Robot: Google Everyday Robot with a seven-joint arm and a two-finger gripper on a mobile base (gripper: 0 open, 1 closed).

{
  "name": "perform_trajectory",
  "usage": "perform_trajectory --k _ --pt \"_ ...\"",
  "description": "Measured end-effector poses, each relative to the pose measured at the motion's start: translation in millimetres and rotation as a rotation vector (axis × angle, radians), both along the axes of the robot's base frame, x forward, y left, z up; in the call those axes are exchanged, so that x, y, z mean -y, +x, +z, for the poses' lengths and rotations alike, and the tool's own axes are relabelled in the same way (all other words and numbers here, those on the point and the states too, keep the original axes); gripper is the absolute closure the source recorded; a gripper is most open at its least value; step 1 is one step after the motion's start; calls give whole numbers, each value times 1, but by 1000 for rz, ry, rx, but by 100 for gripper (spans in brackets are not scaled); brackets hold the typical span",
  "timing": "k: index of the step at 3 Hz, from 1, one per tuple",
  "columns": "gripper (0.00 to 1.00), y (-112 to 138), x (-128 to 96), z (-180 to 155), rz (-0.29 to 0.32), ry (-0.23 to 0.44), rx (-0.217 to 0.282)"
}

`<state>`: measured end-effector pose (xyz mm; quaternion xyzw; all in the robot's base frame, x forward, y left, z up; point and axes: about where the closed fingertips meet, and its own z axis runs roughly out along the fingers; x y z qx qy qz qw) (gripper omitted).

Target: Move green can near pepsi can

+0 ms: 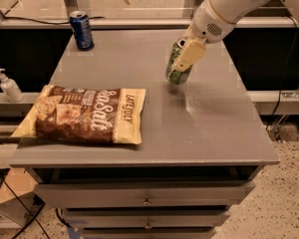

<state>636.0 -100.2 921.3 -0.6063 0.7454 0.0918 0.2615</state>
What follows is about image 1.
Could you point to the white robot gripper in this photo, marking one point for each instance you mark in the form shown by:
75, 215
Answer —
207, 24

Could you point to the green soda can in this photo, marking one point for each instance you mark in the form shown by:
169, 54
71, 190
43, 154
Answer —
171, 74

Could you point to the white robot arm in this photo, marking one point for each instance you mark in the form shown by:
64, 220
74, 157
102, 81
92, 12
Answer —
246, 6

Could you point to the blue pepsi can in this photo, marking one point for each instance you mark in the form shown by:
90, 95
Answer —
80, 23

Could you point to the brown sea salt chip bag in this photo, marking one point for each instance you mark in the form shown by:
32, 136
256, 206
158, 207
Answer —
83, 115

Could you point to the grey middle drawer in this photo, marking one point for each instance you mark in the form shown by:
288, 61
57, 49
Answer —
146, 218

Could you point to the grey drawer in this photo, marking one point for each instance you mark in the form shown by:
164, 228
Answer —
155, 233
146, 218
144, 194

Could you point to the white pump soap bottle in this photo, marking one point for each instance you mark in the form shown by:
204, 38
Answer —
10, 88

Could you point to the grey top drawer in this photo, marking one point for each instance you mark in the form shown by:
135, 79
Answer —
144, 194

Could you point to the grey bottom drawer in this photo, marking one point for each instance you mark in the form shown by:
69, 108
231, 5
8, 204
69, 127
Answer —
155, 233

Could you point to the cardboard box on floor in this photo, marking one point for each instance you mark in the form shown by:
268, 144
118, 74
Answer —
16, 198

